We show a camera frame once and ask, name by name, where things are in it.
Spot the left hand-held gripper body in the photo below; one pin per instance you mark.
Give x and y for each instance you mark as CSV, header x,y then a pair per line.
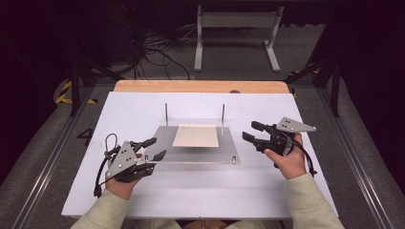
x,y
124,162

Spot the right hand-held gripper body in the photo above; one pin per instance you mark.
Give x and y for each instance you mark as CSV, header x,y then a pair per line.
x,y
280,140

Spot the clear acrylic frame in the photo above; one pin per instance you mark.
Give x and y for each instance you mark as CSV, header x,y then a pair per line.
x,y
197,154

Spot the cream paper card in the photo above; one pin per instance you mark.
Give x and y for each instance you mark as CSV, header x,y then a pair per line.
x,y
196,136

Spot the person's right hand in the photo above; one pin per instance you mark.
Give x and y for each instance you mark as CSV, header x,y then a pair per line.
x,y
291,163

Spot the person's left hand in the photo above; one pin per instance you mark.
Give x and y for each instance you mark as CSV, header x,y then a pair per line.
x,y
122,189

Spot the white board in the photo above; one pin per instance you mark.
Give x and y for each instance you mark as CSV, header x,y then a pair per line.
x,y
191,191

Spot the yellow black floor tape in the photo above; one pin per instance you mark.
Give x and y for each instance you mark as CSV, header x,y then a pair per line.
x,y
299,72
65,95

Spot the person's clothed lap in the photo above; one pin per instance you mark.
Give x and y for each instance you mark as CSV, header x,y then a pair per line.
x,y
159,224

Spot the wooden table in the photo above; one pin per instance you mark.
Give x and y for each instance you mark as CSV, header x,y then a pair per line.
x,y
200,86

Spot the black tripod stand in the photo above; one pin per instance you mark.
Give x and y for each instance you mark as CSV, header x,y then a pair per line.
x,y
334,86
75,86

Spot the white metal stand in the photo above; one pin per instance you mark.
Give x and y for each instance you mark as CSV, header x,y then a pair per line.
x,y
237,19

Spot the aluminium rail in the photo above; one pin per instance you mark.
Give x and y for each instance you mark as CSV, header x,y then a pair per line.
x,y
353,156
47,162

